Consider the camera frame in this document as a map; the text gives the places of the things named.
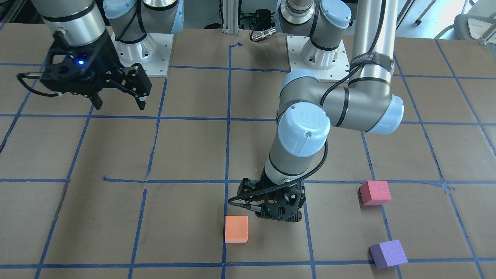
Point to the silver cable connector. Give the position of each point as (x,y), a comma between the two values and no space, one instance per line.
(263,35)

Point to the aluminium frame post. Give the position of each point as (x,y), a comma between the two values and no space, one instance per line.
(230,17)

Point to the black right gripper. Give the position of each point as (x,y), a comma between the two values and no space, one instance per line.
(101,51)

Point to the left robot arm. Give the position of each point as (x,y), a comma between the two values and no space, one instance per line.
(361,101)

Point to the orange foam cube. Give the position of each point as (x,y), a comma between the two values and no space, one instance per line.
(236,229)

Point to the black power box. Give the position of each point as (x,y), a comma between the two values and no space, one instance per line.
(260,17)

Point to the grey office chair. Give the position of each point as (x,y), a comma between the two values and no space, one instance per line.
(477,23)

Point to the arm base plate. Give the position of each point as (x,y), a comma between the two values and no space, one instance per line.
(153,53)
(329,66)

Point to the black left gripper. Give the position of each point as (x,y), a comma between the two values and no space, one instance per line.
(245,189)

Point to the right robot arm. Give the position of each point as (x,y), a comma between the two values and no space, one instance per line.
(82,22)

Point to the purple foam cube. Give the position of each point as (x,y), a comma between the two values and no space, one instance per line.
(388,254)

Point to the pink foam cube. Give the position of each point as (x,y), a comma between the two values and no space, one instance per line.
(375,192)

